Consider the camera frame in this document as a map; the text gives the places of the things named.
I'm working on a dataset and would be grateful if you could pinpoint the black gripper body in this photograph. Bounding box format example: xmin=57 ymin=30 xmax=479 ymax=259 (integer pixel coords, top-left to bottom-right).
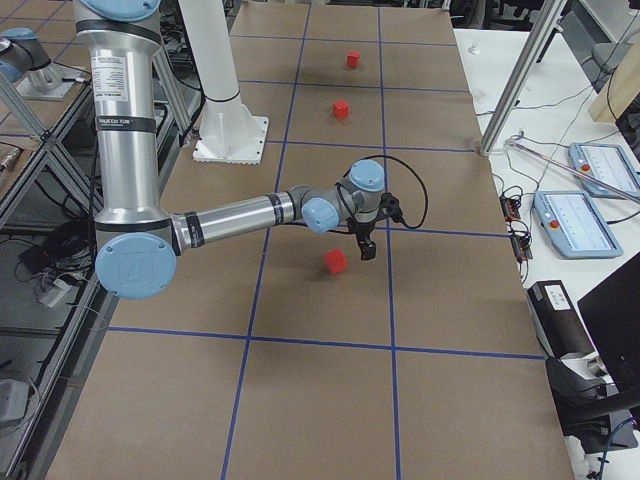
xmin=348 ymin=218 xmax=376 ymax=246

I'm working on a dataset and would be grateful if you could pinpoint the red block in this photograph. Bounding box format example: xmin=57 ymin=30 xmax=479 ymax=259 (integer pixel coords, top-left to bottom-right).
xmin=346 ymin=50 xmax=361 ymax=69
xmin=332 ymin=99 xmax=350 ymax=120
xmin=324 ymin=248 xmax=348 ymax=275

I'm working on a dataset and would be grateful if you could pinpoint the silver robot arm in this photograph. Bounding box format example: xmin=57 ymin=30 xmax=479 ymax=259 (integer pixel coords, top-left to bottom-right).
xmin=74 ymin=1 xmax=387 ymax=299

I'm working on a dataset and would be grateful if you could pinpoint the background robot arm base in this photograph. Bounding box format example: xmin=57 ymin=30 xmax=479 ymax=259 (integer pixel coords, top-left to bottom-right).
xmin=1 ymin=27 xmax=88 ymax=101

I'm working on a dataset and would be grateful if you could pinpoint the small electronics board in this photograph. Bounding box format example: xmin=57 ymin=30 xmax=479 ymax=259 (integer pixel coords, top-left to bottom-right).
xmin=499 ymin=186 xmax=533 ymax=264

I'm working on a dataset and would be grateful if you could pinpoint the near teach pendant tablet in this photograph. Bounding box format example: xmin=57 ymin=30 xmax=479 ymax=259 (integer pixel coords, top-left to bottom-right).
xmin=533 ymin=190 xmax=624 ymax=259

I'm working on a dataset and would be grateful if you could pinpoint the teach pendant tablet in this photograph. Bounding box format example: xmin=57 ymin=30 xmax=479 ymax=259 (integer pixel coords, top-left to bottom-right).
xmin=569 ymin=143 xmax=639 ymax=198
xmin=533 ymin=190 xmax=624 ymax=259

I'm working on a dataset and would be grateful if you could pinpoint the black box with label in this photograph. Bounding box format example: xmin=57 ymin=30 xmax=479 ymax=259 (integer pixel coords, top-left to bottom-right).
xmin=526 ymin=280 xmax=594 ymax=359

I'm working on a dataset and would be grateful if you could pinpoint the black monitor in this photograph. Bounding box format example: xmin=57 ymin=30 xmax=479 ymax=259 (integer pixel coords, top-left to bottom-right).
xmin=578 ymin=254 xmax=639 ymax=389

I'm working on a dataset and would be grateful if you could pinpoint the far teach pendant tablet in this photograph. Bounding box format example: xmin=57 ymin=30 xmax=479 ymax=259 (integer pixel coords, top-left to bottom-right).
xmin=569 ymin=143 xmax=639 ymax=198

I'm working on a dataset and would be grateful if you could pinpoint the grey power adapter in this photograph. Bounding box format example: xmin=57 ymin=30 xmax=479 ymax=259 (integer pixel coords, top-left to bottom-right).
xmin=0 ymin=379 xmax=30 ymax=427

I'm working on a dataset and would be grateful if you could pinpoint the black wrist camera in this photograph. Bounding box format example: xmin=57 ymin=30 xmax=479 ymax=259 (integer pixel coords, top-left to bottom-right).
xmin=380 ymin=192 xmax=404 ymax=223

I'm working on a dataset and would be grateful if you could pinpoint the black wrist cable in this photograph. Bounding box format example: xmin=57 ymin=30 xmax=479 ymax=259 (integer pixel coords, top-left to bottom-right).
xmin=333 ymin=154 xmax=430 ymax=236

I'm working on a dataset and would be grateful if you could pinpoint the white central pedestal column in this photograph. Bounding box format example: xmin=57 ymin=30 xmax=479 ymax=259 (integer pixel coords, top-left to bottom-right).
xmin=179 ymin=0 xmax=269 ymax=165

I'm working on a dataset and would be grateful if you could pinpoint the metal rod with handle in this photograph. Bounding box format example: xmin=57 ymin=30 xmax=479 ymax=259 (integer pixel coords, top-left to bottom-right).
xmin=505 ymin=136 xmax=639 ymax=204

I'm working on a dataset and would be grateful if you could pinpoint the aluminium frame post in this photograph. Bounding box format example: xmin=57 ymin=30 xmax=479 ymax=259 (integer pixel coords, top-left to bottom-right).
xmin=478 ymin=0 xmax=568 ymax=157

